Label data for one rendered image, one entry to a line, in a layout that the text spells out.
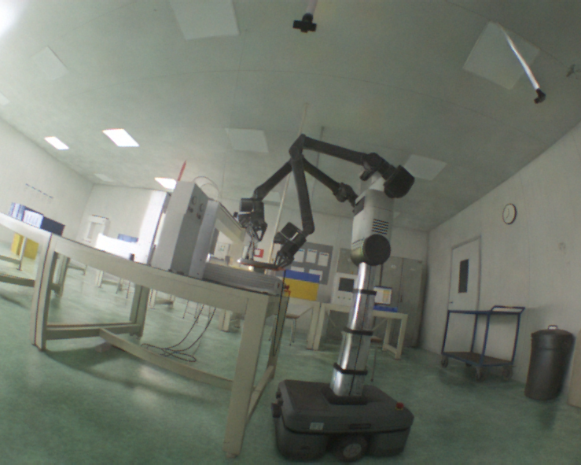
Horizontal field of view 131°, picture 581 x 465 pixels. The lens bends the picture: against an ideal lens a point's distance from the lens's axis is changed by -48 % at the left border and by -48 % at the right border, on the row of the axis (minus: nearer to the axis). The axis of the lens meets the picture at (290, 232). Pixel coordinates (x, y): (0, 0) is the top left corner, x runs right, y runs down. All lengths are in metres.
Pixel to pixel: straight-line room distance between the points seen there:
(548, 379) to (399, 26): 3.27
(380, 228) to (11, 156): 8.06
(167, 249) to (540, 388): 3.14
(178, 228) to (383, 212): 1.04
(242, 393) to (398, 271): 4.98
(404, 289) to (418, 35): 4.76
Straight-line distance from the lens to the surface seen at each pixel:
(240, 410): 1.09
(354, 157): 1.27
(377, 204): 1.34
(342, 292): 4.16
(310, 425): 1.16
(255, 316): 0.97
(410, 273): 5.79
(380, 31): 2.33
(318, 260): 5.79
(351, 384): 1.36
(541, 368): 2.85
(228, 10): 2.44
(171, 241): 1.30
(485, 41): 2.49
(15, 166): 8.13
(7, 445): 1.15
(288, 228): 1.22
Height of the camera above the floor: 0.76
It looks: 14 degrees up
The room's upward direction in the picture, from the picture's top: 11 degrees clockwise
